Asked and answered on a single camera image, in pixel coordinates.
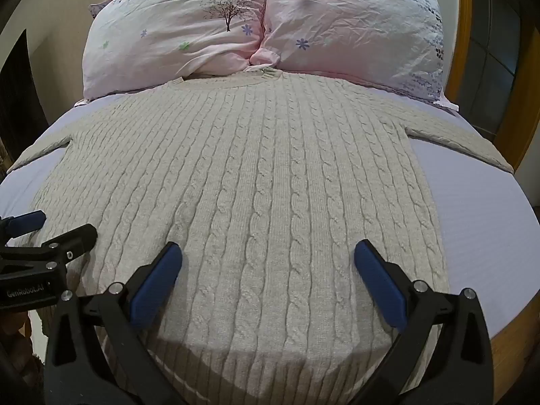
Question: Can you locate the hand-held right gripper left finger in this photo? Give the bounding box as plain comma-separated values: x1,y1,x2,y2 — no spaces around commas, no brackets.
44,242,184,405

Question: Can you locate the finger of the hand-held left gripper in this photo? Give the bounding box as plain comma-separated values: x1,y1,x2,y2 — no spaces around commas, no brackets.
0,224,99,279
0,210,47,239

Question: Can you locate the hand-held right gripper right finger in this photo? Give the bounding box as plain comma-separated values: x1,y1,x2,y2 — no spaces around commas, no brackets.
353,239,494,405

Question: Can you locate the beige cable-knit sweater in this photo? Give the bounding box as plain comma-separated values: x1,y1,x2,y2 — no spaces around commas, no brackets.
6,67,514,405

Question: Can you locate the lavender bed sheet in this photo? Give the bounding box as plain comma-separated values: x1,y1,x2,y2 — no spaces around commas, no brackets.
0,82,540,338

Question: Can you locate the pink tree-print pillow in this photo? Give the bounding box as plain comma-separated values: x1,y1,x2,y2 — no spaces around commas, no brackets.
82,0,271,100

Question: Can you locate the pink floral pillow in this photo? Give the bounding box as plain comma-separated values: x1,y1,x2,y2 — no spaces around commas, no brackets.
249,0,444,102

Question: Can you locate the wooden bed frame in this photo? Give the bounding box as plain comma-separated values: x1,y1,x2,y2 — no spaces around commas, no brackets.
445,0,540,405

